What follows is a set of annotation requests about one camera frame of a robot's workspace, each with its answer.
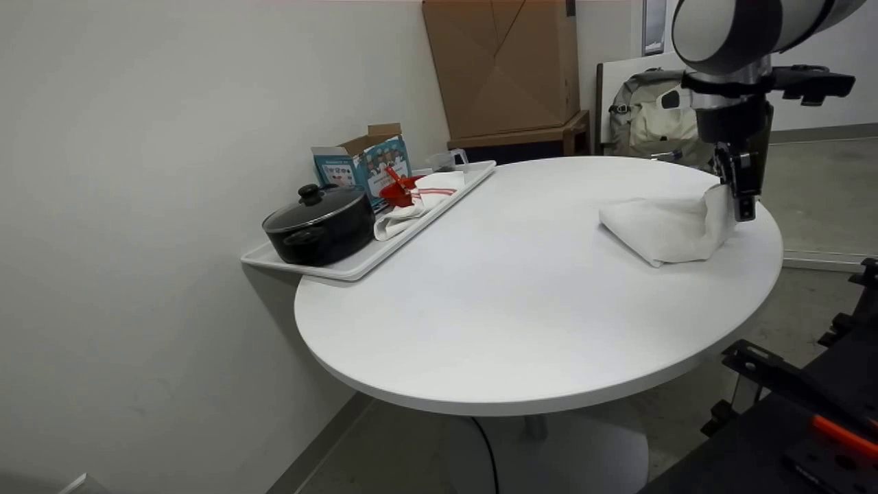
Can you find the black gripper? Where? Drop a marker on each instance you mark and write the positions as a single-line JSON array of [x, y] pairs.
[[739, 169]]

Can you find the white towel with blue stripes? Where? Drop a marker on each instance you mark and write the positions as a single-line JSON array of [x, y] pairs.
[[671, 232]]

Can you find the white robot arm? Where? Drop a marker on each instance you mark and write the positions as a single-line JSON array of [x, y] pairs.
[[727, 51]]

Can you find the beige backpack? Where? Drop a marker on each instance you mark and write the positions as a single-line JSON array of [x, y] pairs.
[[654, 117]]

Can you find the large brown cardboard box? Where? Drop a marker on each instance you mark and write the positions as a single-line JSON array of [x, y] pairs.
[[503, 66]]

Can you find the red and white cloth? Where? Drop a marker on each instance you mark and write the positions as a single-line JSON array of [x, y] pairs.
[[410, 198]]

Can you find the blue and white carton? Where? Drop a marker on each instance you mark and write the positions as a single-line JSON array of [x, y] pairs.
[[366, 162]]

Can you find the white rectangular tray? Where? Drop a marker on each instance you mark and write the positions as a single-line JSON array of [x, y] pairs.
[[354, 267]]

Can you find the black cooking pot with lid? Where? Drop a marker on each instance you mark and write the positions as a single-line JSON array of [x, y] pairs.
[[324, 227]]

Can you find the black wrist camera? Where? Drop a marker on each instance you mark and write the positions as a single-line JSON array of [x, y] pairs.
[[811, 83]]

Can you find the orange handled clamp tool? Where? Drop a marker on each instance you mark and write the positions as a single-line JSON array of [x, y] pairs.
[[830, 416]]

